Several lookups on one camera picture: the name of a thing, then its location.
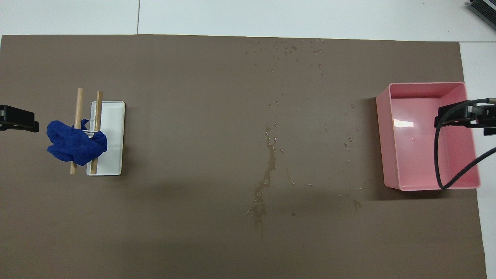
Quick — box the pink plastic bin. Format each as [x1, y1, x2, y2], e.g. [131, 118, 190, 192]
[376, 81, 481, 192]

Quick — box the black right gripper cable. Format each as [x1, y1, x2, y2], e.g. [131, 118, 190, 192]
[434, 98, 496, 190]

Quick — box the white towel rack base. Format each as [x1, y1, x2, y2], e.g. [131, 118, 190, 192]
[86, 101, 126, 176]

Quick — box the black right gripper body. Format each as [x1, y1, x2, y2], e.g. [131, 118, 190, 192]
[467, 98, 496, 136]

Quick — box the dark striped device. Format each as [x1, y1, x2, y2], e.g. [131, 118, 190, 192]
[467, 0, 496, 20]

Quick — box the blue cloth towel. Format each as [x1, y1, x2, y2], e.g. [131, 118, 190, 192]
[46, 119, 108, 166]

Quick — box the brown table mat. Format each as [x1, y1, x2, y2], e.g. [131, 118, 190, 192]
[0, 34, 488, 279]

